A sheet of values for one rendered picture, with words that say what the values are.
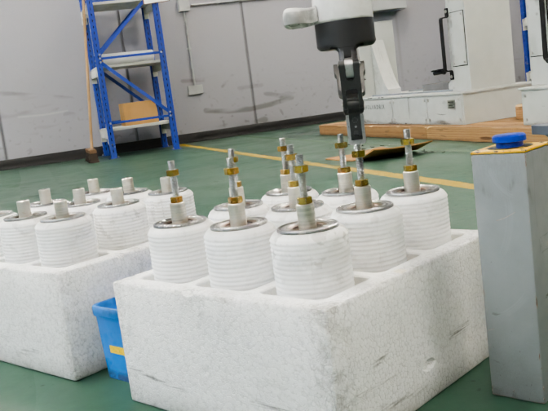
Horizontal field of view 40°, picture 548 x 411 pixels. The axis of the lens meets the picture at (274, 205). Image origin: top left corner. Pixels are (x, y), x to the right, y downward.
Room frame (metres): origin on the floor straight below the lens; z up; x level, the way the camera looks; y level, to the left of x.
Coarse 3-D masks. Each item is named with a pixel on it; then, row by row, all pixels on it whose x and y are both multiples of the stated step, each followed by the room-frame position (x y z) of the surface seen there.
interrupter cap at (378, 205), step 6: (348, 204) 1.01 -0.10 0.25; (354, 204) 1.01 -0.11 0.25; (378, 204) 0.99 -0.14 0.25; (384, 204) 0.98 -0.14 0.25; (390, 204) 0.97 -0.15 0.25; (336, 210) 0.98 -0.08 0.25; (342, 210) 0.96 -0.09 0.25; (348, 210) 0.96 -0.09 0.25; (354, 210) 0.95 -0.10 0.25; (360, 210) 0.95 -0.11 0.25; (366, 210) 0.95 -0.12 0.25; (372, 210) 0.95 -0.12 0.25; (378, 210) 0.95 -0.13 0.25
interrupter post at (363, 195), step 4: (356, 188) 0.98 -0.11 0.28; (360, 188) 0.97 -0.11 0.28; (364, 188) 0.97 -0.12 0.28; (368, 188) 0.97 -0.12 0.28; (356, 192) 0.98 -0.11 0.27; (360, 192) 0.97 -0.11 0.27; (364, 192) 0.97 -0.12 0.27; (368, 192) 0.97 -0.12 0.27; (356, 196) 0.98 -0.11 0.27; (360, 196) 0.97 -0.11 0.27; (364, 196) 0.97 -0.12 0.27; (368, 196) 0.97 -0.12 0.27; (356, 200) 0.98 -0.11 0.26; (360, 200) 0.97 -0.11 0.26; (364, 200) 0.97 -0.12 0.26; (368, 200) 0.97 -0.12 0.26; (372, 200) 0.98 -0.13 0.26; (356, 204) 0.98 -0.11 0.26; (360, 204) 0.97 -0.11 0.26; (364, 204) 0.97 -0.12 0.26; (368, 204) 0.97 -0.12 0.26; (372, 204) 0.98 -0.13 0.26; (356, 208) 0.98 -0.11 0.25; (360, 208) 0.97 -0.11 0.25; (364, 208) 0.97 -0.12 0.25; (368, 208) 0.97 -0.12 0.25
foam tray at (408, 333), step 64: (448, 256) 0.98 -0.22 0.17; (128, 320) 1.04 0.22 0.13; (192, 320) 0.94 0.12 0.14; (256, 320) 0.86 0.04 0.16; (320, 320) 0.79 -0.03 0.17; (384, 320) 0.87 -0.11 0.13; (448, 320) 0.97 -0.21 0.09; (192, 384) 0.96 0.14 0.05; (256, 384) 0.87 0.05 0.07; (320, 384) 0.80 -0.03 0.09; (384, 384) 0.86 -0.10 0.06; (448, 384) 0.96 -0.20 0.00
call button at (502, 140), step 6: (516, 132) 0.93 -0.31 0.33; (522, 132) 0.92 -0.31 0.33; (492, 138) 0.92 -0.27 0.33; (498, 138) 0.91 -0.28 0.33; (504, 138) 0.90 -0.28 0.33; (510, 138) 0.90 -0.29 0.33; (516, 138) 0.90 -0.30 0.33; (522, 138) 0.90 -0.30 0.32; (498, 144) 0.91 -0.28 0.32; (504, 144) 0.91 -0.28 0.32; (510, 144) 0.90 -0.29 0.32; (516, 144) 0.90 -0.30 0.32; (522, 144) 0.91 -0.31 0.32
